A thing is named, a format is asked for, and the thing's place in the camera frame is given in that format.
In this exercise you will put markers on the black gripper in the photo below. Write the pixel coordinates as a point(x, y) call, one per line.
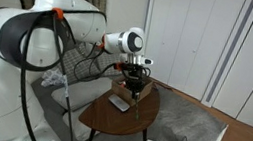
point(135, 77)

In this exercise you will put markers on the green pen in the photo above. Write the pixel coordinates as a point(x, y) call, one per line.
point(136, 107)

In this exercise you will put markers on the brown cardboard box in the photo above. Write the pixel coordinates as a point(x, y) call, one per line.
point(123, 92)

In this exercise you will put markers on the wooden side table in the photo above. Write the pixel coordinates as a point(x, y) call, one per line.
point(115, 119)

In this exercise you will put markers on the grey rug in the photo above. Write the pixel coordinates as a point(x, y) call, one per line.
point(176, 121)

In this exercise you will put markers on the small white pillow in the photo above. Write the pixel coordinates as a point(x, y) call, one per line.
point(77, 127)

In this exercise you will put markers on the white closet door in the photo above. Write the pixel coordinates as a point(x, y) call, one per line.
point(179, 34)

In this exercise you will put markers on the crumpled white plastic bag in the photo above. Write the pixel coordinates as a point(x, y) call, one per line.
point(54, 78)

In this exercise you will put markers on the white pillar with grey stripe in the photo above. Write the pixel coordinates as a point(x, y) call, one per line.
point(231, 45)

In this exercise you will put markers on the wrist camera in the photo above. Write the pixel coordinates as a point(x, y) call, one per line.
point(147, 61)

